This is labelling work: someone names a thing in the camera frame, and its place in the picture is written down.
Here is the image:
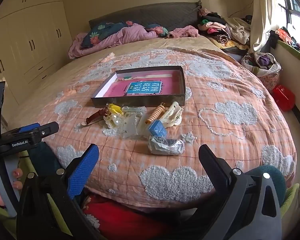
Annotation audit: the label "cream wardrobe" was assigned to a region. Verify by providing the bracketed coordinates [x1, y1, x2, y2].
[0, 0, 74, 128]

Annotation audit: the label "tan bed sheet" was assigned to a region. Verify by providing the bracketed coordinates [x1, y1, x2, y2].
[22, 36, 230, 105]

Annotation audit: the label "blue printed card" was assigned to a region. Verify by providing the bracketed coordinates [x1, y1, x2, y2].
[104, 74, 177, 98]

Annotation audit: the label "red cloth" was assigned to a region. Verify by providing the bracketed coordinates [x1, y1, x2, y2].
[82, 195, 180, 240]

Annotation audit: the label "person's left hand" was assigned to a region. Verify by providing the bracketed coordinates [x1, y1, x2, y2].
[0, 167, 24, 207]

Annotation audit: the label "pink fuzzy cloth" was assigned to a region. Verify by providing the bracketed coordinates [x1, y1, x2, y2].
[167, 26, 200, 39]

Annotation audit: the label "purple quilt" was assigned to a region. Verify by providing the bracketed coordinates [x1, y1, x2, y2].
[68, 22, 165, 59]

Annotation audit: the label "window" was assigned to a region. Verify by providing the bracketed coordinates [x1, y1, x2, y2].
[272, 0, 300, 43]

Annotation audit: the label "yellow hair ties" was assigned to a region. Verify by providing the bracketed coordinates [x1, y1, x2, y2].
[107, 103, 123, 117]

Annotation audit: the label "clear bag of small trinkets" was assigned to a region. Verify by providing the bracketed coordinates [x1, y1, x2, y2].
[121, 106, 147, 117]

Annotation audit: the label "brown strap wristwatch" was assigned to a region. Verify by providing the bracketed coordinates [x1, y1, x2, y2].
[81, 106, 110, 127]

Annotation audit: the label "cream curtain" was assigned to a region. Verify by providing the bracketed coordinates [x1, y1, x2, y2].
[249, 0, 283, 54]

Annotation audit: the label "large dark floral pillow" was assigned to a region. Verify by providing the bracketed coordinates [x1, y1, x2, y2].
[80, 22, 127, 48]

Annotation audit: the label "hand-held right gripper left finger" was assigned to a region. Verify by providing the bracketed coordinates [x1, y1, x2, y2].
[16, 144, 100, 240]

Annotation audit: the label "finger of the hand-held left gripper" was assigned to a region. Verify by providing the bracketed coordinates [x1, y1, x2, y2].
[31, 121, 60, 138]
[0, 123, 41, 138]

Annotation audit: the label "clothes on window sill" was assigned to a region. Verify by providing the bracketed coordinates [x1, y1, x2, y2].
[275, 27, 300, 58]

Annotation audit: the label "pile of folded clothes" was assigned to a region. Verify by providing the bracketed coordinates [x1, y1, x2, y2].
[197, 7, 253, 50]

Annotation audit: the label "earring card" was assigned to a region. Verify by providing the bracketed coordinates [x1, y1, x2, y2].
[121, 114, 143, 139]

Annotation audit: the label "green cloth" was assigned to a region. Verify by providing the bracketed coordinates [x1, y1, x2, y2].
[281, 184, 300, 215]

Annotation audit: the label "small dark floral pillow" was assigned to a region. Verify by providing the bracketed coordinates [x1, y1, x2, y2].
[146, 24, 169, 37]

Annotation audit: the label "dark shallow cardboard box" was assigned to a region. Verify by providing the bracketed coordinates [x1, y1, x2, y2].
[91, 66, 186, 107]

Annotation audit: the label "cream claw hair clip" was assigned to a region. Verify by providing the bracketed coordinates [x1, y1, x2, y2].
[162, 101, 183, 128]

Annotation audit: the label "dark grey padded headboard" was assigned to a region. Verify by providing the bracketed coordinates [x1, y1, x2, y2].
[88, 2, 203, 30]

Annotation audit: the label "fabric basket of clothes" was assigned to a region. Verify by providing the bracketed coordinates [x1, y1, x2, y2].
[241, 51, 282, 90]

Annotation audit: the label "small blue box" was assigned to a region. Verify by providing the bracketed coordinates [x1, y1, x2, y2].
[149, 120, 168, 138]

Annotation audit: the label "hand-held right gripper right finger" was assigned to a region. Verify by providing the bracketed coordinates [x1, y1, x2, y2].
[180, 144, 283, 240]

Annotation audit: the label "orange checked cloud blanket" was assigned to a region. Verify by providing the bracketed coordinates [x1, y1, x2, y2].
[9, 47, 297, 209]

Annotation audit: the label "orange spiral hair clip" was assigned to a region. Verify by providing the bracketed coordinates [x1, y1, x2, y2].
[145, 102, 165, 125]

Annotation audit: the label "red bag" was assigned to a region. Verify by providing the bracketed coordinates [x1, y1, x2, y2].
[272, 84, 296, 112]

